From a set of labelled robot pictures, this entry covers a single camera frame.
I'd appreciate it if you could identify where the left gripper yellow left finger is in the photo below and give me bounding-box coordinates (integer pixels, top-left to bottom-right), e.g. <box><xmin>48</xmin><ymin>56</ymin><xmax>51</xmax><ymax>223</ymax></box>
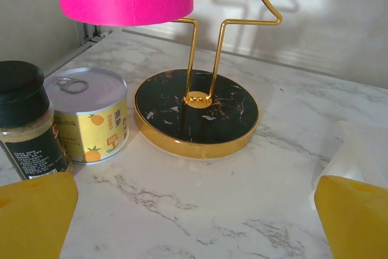
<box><xmin>0</xmin><ymin>171</ymin><xmax>79</xmax><ymax>259</ymax></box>

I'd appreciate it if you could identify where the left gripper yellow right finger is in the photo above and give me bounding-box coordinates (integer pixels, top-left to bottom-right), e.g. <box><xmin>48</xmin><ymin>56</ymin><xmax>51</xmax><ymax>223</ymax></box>
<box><xmin>313</xmin><ymin>175</ymin><xmax>388</xmax><ymax>259</ymax></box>

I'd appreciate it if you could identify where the pineapple tin can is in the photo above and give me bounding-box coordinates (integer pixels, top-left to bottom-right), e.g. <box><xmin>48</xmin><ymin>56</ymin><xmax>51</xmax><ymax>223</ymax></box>
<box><xmin>44</xmin><ymin>67</ymin><xmax>130</xmax><ymax>166</ymax></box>

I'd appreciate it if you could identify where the spice jar black lid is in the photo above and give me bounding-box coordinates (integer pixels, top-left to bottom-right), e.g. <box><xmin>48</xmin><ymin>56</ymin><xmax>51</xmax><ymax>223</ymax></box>
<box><xmin>0</xmin><ymin>60</ymin><xmax>73</xmax><ymax>183</ymax></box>

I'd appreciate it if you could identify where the gold wire rack black base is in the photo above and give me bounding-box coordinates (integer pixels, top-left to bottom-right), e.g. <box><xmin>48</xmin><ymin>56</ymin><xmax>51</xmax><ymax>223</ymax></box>
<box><xmin>133</xmin><ymin>0</ymin><xmax>283</xmax><ymax>160</ymax></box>

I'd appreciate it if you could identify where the aluminium frame post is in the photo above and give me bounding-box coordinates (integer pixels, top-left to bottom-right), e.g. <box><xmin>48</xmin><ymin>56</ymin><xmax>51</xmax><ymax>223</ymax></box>
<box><xmin>75</xmin><ymin>22</ymin><xmax>102</xmax><ymax>44</ymax></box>

